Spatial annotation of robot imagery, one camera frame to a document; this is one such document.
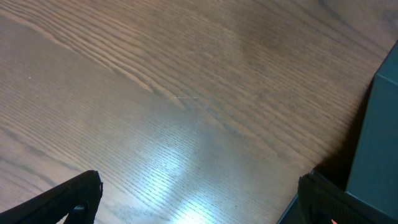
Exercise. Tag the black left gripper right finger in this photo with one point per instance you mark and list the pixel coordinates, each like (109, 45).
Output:
(320, 201)

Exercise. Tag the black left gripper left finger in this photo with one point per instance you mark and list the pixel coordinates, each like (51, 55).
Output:
(76, 201)

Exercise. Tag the black gift box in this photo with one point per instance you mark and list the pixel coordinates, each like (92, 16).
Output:
(366, 165)

